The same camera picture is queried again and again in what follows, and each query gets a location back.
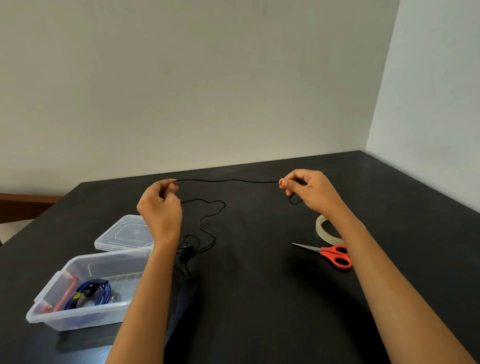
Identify person's left hand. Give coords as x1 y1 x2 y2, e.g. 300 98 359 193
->
136 178 184 248

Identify red-handled scissors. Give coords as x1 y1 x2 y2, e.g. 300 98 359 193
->
291 242 353 271

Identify brown wooden furniture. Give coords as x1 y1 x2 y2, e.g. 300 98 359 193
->
0 193 63 225

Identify clear tape roll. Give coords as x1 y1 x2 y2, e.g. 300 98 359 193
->
315 214 346 247

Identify person's right forearm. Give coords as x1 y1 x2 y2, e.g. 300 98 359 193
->
326 206 477 364

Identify person's right hand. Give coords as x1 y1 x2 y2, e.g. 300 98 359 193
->
278 168 348 222

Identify clear plastic lid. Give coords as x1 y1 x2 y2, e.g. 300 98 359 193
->
94 214 155 252

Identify person's left forearm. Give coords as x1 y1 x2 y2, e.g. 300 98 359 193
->
104 239 183 364

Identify blue wired earphones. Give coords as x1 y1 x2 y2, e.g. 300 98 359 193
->
63 278 113 311

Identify clear plastic box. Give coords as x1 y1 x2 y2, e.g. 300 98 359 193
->
25 247 153 333

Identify black wired earphones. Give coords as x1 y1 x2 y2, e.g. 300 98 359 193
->
174 178 304 284

